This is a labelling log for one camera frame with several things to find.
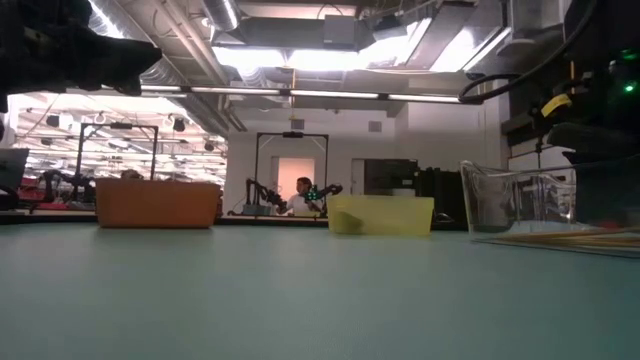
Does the black cabinet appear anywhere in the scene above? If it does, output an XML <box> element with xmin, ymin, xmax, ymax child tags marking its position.
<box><xmin>417</xmin><ymin>167</ymin><xmax>469</xmax><ymax>231</ymax></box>
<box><xmin>363</xmin><ymin>158</ymin><xmax>420</xmax><ymax>197</ymax></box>

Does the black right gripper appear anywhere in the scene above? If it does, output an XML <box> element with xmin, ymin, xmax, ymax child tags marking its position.
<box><xmin>531</xmin><ymin>49</ymin><xmax>640</xmax><ymax>226</ymax></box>

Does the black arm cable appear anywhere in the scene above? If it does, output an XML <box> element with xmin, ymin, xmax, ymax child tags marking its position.
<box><xmin>458</xmin><ymin>0</ymin><xmax>599</xmax><ymax>106</ymax></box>

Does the person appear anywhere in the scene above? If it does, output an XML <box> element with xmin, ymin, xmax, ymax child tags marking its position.
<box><xmin>277</xmin><ymin>176</ymin><xmax>326</xmax><ymax>217</ymax></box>

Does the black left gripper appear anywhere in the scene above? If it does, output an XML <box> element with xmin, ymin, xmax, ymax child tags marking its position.
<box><xmin>0</xmin><ymin>0</ymin><xmax>164</xmax><ymax>114</ymax></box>

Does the grey monitor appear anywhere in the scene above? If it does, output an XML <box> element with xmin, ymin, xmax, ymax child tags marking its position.
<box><xmin>0</xmin><ymin>147</ymin><xmax>30</xmax><ymax>196</ymax></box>

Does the orange plastic bin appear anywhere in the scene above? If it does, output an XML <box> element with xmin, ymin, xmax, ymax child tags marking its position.
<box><xmin>94</xmin><ymin>178</ymin><xmax>222</xmax><ymax>230</ymax></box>

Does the black aluminium table frame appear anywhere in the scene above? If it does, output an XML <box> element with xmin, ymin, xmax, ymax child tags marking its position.
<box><xmin>0</xmin><ymin>209</ymin><xmax>471</xmax><ymax>231</ymax></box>

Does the ceiling strip light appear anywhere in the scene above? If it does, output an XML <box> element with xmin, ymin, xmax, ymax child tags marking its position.
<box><xmin>140</xmin><ymin>85</ymin><xmax>461</xmax><ymax>104</ymax></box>

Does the grey ceiling unit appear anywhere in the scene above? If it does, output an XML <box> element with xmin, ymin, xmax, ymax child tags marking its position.
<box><xmin>322</xmin><ymin>14</ymin><xmax>357</xmax><ymax>47</ymax></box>

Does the black gantry frame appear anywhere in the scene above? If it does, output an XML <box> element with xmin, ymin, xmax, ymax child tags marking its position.
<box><xmin>253</xmin><ymin>131</ymin><xmax>331</xmax><ymax>216</ymax></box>
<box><xmin>74</xmin><ymin>121</ymin><xmax>160</xmax><ymax>181</ymax></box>

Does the silver ventilation duct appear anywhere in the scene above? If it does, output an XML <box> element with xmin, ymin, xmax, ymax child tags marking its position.
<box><xmin>202</xmin><ymin>0</ymin><xmax>241</xmax><ymax>32</ymax></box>

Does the green table mat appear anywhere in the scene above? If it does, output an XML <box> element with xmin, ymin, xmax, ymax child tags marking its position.
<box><xmin>0</xmin><ymin>222</ymin><xmax>640</xmax><ymax>360</ymax></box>

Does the clear plastic bin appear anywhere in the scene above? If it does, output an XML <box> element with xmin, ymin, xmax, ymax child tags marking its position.
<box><xmin>459</xmin><ymin>158</ymin><xmax>640</xmax><ymax>260</ymax></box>

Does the yellow-green plastic bin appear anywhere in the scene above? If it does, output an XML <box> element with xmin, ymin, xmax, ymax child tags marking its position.
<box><xmin>325</xmin><ymin>194</ymin><xmax>435</xmax><ymax>237</ymax></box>

